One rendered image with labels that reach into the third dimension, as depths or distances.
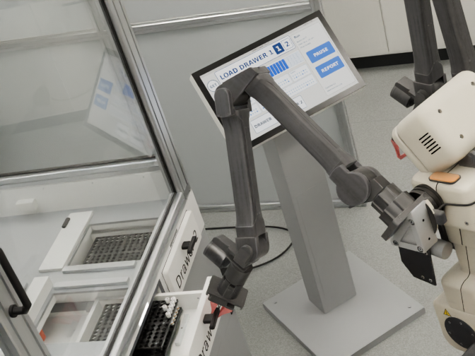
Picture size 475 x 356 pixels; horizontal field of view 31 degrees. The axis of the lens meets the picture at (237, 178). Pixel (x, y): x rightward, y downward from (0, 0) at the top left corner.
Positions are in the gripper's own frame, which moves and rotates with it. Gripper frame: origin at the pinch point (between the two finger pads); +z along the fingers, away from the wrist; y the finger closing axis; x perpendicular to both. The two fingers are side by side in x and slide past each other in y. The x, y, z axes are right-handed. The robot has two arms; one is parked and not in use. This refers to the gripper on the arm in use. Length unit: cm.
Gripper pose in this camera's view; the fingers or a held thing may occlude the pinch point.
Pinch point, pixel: (215, 312)
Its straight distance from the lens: 224.8
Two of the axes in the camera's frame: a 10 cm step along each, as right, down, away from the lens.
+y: -9.2, -4.0, -0.6
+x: -2.0, 5.8, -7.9
